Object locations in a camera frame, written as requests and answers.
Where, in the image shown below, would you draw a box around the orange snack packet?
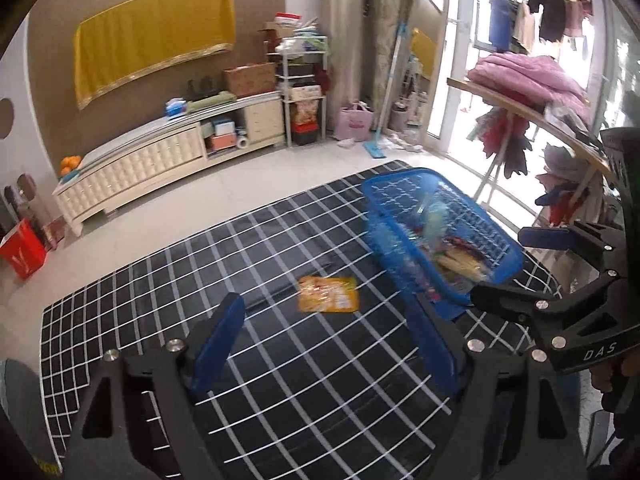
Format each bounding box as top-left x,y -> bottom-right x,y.
298,276 -> 359,313

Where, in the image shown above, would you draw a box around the blue plastic basket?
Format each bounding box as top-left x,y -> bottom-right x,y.
361,168 -> 524,318

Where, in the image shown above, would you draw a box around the right hand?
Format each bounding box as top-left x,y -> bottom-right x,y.
589,348 -> 640,393

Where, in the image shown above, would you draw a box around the black white grid mat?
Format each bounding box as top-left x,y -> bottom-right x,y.
39,159 -> 564,480

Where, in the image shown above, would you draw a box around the wooden drying rack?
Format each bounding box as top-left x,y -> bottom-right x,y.
446,78 -> 614,233

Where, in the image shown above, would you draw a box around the pink quilt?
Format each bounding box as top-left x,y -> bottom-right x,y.
466,52 -> 592,126

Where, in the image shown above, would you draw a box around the cream tv cabinet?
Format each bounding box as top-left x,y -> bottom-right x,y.
53,91 -> 285,235

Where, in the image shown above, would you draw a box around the blue flat mop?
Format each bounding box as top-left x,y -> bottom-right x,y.
363,21 -> 407,159

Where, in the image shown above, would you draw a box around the red paper bag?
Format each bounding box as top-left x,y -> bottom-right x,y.
0,220 -> 47,281

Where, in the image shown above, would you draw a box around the oranges on cabinet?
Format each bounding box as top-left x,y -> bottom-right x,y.
60,155 -> 82,178

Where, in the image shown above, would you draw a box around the pink tote bag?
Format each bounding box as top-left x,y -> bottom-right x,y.
333,101 -> 373,142

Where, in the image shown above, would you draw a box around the brown cardboard box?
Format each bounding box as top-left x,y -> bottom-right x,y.
224,62 -> 277,98

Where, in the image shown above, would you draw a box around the white metal shelf rack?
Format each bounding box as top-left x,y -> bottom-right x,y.
262,12 -> 331,148

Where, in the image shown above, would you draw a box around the yellow cloth on wall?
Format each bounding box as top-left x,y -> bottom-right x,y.
74,0 -> 236,110

